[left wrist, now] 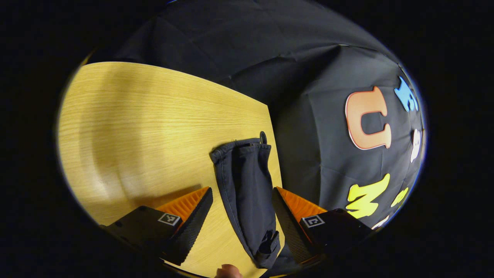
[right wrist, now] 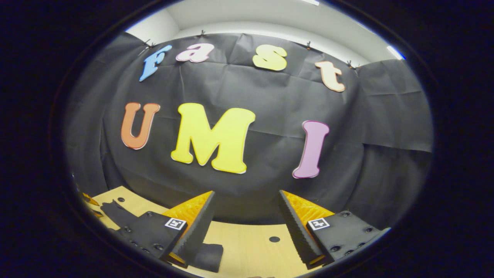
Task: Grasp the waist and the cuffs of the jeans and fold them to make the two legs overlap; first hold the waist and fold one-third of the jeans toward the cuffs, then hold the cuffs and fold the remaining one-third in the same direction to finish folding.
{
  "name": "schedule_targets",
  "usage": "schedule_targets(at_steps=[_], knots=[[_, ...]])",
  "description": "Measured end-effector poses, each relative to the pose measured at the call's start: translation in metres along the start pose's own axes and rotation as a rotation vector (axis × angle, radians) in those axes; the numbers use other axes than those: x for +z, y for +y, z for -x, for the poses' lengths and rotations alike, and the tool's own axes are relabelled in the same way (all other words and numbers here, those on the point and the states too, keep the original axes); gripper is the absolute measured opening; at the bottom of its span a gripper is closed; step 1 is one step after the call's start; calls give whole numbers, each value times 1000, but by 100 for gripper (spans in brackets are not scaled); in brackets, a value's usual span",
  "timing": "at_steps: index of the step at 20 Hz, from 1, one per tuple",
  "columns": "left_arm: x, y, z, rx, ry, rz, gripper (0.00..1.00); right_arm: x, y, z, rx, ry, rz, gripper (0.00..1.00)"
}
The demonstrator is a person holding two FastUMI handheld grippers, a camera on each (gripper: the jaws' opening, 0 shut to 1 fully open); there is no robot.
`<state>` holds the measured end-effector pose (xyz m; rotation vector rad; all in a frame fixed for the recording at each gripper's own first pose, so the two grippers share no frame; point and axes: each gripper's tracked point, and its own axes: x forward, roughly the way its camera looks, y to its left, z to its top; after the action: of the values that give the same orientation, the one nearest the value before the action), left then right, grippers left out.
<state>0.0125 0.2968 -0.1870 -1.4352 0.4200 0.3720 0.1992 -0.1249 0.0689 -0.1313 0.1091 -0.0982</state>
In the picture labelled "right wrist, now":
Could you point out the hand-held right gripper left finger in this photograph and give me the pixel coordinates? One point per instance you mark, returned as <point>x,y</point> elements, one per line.
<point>197,231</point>

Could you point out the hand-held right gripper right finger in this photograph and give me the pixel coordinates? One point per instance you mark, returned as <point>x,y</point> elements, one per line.
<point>299,231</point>

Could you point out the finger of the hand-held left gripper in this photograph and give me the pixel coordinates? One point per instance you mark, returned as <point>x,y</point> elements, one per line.
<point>97,213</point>
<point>89,199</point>

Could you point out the dark grey jeans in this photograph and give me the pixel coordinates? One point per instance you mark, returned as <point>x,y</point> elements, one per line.
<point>210,256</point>

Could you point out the black backdrop cloth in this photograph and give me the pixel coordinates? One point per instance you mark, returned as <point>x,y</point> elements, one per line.
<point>270,96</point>

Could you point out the row of black cloth clips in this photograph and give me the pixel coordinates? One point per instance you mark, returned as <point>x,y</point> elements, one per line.
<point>308,45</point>

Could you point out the white ceiling light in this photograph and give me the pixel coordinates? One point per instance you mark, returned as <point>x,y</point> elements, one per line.
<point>396,53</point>

